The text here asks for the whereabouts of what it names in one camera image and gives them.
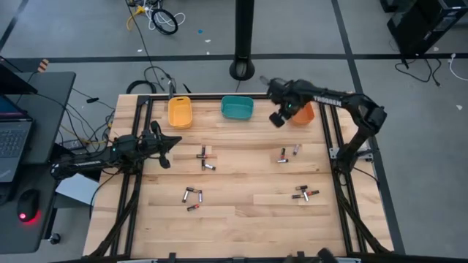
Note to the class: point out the black equipment case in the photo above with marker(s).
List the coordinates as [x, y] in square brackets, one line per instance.
[420, 25]

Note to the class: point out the orange plastic bin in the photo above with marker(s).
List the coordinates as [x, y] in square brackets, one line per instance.
[305, 117]

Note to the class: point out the black desk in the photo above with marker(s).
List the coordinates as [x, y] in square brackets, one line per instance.
[51, 109]

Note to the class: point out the teal plastic bin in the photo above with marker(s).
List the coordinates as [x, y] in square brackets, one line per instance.
[237, 107]

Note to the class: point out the black round pole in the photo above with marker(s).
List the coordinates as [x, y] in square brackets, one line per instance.
[243, 36]

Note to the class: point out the white mounting bracket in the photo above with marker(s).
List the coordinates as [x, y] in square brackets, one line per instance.
[332, 153]

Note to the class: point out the black computer mouse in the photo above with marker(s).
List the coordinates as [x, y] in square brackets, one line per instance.
[27, 204]

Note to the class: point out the black caster wheel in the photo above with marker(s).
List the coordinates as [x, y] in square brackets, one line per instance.
[55, 239]

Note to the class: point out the black flat monitor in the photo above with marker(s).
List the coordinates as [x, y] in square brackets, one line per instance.
[14, 82]

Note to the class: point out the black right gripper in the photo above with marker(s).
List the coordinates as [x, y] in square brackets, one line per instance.
[285, 95]

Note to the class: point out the yellow plastic bin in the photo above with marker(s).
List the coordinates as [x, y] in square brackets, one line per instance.
[180, 113]

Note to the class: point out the black plug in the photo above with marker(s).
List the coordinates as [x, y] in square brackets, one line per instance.
[92, 99]

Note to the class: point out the grey box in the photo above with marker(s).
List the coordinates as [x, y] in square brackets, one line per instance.
[75, 188]

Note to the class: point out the red black battery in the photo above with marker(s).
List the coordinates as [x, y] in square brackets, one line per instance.
[193, 207]
[313, 192]
[282, 152]

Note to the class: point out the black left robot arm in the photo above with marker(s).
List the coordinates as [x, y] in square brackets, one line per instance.
[87, 163]

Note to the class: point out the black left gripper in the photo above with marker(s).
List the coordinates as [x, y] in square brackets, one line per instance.
[151, 144]

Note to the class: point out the grey laptop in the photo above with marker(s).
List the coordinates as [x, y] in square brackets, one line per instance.
[14, 142]

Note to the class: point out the orange black striped marker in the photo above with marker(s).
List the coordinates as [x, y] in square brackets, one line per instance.
[43, 65]

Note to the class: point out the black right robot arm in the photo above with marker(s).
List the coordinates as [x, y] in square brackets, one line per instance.
[362, 109]

